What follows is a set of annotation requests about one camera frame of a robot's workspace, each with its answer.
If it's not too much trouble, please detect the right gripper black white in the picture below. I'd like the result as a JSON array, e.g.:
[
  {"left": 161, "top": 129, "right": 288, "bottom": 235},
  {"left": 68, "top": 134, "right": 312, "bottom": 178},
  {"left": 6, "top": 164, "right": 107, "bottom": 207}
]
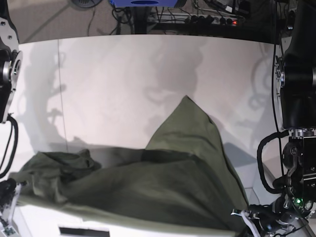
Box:
[{"left": 0, "top": 179, "right": 21, "bottom": 237}]

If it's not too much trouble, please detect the black table leg post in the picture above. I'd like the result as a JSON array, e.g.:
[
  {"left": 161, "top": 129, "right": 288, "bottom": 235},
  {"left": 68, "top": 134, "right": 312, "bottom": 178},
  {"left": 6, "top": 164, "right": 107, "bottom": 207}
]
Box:
[{"left": 131, "top": 6, "right": 152, "bottom": 35}]

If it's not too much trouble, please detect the black power strip red light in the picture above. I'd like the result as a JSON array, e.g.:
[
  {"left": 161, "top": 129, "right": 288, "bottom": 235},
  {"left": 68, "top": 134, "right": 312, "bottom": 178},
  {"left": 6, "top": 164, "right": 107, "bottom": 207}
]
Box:
[{"left": 185, "top": 15, "right": 245, "bottom": 27}]

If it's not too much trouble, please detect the olive green t-shirt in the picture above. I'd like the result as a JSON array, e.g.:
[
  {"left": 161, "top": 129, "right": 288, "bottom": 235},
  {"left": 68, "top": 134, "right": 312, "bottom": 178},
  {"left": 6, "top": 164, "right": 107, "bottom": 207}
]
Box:
[{"left": 10, "top": 96, "right": 248, "bottom": 237}]

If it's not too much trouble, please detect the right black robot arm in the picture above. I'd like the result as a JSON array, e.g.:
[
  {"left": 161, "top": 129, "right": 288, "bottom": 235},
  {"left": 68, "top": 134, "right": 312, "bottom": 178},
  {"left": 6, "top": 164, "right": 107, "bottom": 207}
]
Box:
[{"left": 0, "top": 0, "right": 23, "bottom": 237}]

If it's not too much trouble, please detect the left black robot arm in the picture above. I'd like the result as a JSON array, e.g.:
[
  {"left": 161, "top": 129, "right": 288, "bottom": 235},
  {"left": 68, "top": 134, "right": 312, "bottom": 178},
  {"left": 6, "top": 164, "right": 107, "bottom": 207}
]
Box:
[{"left": 232, "top": 0, "right": 316, "bottom": 237}]

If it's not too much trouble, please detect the white curved panel right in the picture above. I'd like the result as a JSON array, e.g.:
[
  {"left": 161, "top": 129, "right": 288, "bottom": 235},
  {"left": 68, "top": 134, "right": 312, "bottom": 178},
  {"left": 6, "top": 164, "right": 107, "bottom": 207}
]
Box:
[{"left": 242, "top": 162, "right": 280, "bottom": 205}]

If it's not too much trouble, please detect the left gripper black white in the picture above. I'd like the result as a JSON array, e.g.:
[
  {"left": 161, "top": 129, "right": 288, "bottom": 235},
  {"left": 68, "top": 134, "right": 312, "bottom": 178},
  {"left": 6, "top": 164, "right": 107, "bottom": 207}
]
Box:
[{"left": 231, "top": 204, "right": 308, "bottom": 237}]

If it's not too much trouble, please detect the blue box with oval hole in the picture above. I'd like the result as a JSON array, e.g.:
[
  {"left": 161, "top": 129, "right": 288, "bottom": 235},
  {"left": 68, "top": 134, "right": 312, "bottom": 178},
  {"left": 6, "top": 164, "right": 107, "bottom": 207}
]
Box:
[{"left": 110, "top": 0, "right": 187, "bottom": 7}]

